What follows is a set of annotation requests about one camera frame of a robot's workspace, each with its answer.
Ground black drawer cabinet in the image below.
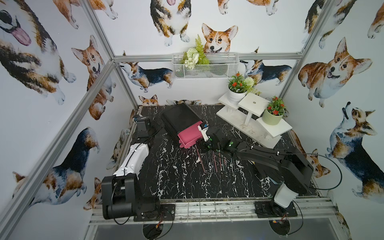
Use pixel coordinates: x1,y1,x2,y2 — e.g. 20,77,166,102
161,103,202,142

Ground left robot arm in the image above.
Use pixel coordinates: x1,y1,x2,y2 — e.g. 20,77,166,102
101,115,161,221

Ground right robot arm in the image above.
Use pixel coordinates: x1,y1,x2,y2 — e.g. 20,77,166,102
198,127,314,209

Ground red pencil far left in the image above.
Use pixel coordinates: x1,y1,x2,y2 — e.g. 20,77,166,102
195,145,206,173

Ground white tiered display stand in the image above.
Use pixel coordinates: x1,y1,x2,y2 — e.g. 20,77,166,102
217,92,292,149

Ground white pot red flowers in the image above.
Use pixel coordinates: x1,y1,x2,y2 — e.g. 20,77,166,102
228,72,255,105

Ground green pot red flowers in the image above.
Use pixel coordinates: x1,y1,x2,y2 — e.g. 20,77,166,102
262,96,286,126

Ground green fern white flowers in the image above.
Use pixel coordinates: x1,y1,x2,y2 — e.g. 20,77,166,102
181,35,210,70

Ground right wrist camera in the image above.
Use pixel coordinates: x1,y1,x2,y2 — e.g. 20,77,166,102
198,124,209,142

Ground white wire wall basket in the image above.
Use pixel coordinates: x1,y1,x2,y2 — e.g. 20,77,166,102
172,53,240,80

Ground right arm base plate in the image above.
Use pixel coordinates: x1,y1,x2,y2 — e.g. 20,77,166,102
254,201,298,219

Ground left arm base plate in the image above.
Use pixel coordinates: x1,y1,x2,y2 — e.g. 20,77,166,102
134,204,176,222

